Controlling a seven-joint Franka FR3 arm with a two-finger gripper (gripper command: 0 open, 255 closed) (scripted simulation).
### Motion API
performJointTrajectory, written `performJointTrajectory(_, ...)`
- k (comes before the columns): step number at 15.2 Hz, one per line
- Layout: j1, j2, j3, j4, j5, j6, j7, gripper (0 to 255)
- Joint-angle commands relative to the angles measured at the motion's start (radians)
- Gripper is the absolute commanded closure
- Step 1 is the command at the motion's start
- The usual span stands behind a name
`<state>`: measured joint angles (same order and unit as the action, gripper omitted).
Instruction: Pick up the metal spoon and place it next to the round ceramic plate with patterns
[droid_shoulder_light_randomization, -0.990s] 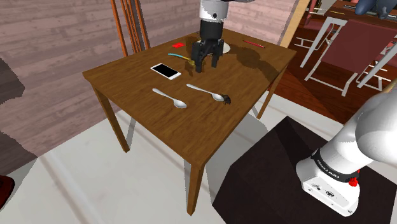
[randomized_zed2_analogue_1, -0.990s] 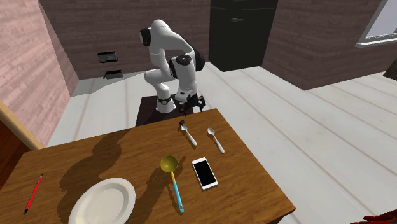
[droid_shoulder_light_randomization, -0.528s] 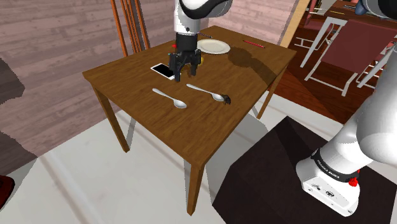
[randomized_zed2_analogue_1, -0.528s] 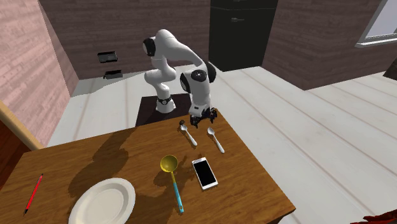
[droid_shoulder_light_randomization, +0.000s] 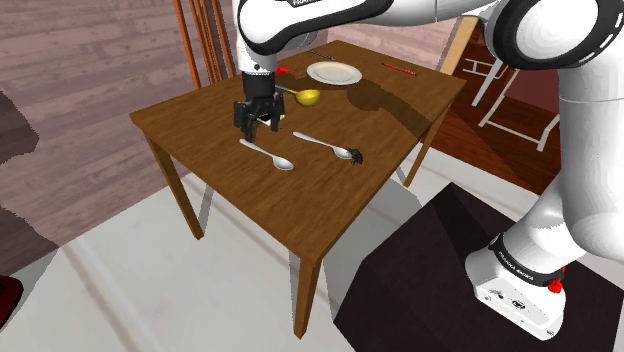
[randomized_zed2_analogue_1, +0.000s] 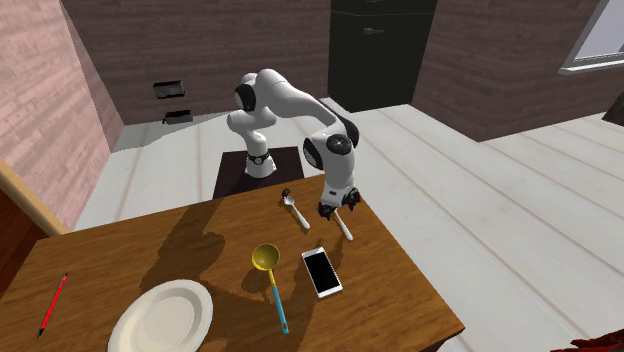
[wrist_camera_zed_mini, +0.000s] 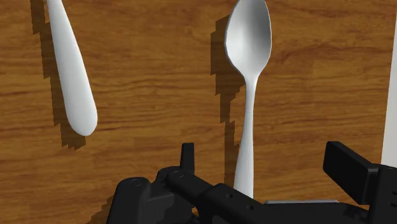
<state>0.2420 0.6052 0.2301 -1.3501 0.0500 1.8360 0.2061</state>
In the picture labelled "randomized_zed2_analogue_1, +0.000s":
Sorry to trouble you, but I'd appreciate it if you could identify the white smartphone with black screen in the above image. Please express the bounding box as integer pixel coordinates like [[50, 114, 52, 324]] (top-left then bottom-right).
[[301, 246, 344, 299]]

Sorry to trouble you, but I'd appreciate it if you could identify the dark robot stand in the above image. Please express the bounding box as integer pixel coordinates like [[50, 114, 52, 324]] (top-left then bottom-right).
[[212, 146, 306, 200]]

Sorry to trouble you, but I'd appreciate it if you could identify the wooden table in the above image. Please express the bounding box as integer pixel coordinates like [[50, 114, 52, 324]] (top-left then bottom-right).
[[0, 174, 466, 352]]

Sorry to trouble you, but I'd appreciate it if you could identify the black refrigerator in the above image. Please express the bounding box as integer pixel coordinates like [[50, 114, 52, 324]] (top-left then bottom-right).
[[327, 0, 438, 114]]

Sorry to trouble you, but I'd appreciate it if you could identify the white plate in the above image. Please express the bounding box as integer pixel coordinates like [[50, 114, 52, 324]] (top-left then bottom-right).
[[107, 279, 214, 352]]

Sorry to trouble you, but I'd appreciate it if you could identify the red pencil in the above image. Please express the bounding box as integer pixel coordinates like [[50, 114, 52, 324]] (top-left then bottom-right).
[[37, 272, 69, 339]]

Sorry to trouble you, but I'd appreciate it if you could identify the red cloth object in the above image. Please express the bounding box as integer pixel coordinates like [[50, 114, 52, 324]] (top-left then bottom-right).
[[550, 328, 624, 352]]

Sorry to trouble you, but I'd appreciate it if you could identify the wooden cabinet with pale top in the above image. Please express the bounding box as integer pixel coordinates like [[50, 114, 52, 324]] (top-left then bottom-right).
[[0, 156, 70, 300]]

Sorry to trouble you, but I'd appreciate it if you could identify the white-framed window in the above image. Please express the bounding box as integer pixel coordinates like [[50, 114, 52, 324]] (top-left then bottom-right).
[[557, 0, 624, 76]]

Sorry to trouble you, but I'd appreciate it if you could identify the white-handled utensil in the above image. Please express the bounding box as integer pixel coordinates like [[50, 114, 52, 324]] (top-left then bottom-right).
[[332, 209, 354, 243]]

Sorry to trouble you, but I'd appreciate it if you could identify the white-handled metal spoon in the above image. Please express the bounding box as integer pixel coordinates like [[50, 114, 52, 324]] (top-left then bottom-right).
[[282, 188, 311, 231]]

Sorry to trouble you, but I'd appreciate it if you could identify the yellow ladle with blue handle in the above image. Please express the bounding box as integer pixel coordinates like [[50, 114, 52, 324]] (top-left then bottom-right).
[[251, 243, 290, 336]]

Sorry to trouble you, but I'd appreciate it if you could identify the black wall box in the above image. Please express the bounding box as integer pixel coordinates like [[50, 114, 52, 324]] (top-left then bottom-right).
[[152, 80, 186, 101], [162, 109, 194, 126]]

